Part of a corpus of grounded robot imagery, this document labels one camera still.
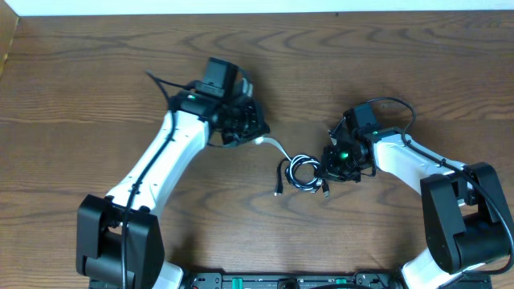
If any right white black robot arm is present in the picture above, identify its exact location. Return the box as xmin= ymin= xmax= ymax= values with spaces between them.
xmin=317 ymin=128 xmax=513 ymax=288

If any white usb cable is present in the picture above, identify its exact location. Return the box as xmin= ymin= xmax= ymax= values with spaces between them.
xmin=253 ymin=136 xmax=322 ymax=193

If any black usb cable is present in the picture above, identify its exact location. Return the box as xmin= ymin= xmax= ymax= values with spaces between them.
xmin=274 ymin=154 xmax=331 ymax=198

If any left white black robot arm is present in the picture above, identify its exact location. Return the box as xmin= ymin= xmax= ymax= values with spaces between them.
xmin=76 ymin=93 xmax=269 ymax=288

